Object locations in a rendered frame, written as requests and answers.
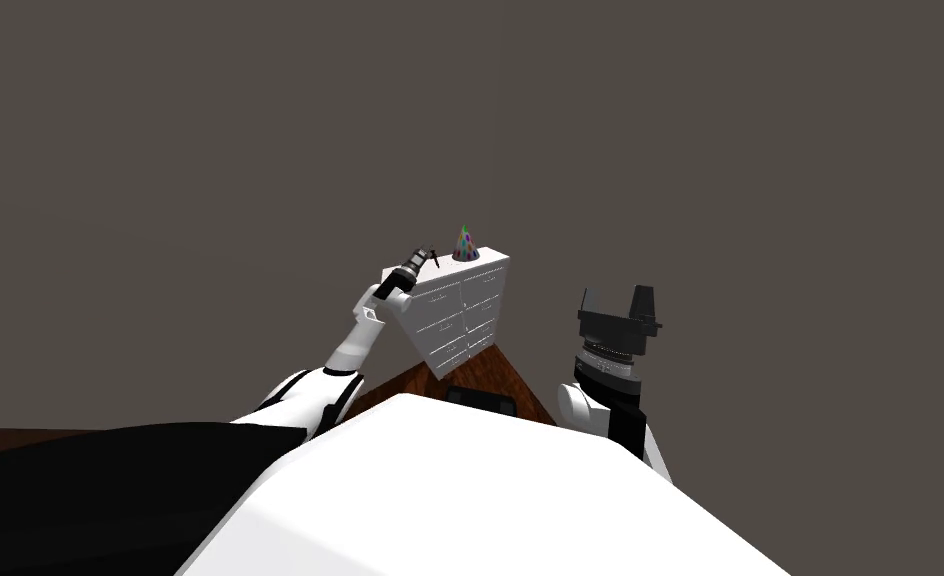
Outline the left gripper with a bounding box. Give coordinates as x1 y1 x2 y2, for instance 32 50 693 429
404 246 441 279

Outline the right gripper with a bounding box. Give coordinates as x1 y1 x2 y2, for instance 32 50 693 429
575 284 665 357

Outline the colourful dotted party hat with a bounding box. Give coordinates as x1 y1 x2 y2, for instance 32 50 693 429
451 223 482 265

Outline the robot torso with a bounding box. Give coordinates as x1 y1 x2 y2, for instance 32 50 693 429
174 385 795 576

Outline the white drawer cabinet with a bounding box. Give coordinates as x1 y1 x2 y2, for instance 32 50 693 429
380 247 512 381

